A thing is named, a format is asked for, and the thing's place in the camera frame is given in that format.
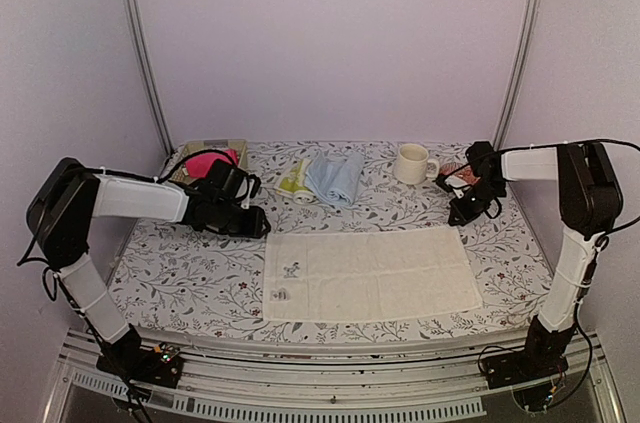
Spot red patterned bowl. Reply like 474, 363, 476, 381
440, 162, 478, 184

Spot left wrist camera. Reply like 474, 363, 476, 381
236, 174, 261, 209

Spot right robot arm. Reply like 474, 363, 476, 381
436, 140, 623, 379

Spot cream towel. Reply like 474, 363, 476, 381
262, 226, 482, 323

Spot green plastic basket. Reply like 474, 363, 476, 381
169, 139, 249, 184

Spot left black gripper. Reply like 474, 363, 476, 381
213, 199, 271, 239

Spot aluminium post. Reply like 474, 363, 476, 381
123, 0, 174, 155
492, 0, 542, 149

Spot green white towel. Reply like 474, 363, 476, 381
274, 158, 316, 205

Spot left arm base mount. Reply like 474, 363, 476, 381
96, 344, 184, 389

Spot pink towel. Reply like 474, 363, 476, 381
185, 148, 239, 179

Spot left aluminium post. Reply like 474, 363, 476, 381
123, 0, 174, 155

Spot right aluminium post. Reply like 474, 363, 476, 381
492, 0, 542, 149

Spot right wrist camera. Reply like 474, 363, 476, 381
435, 174, 473, 199

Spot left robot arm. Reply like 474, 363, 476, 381
19, 157, 271, 377

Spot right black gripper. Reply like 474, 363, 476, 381
450, 179, 507, 226

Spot left black cable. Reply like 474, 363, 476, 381
16, 142, 226, 304

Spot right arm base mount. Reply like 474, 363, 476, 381
477, 345, 569, 413

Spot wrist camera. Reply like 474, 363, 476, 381
236, 174, 261, 209
435, 174, 473, 199

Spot blue rolled towel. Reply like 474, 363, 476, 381
305, 152, 365, 207

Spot cream ceramic mug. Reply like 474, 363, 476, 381
393, 143, 440, 185

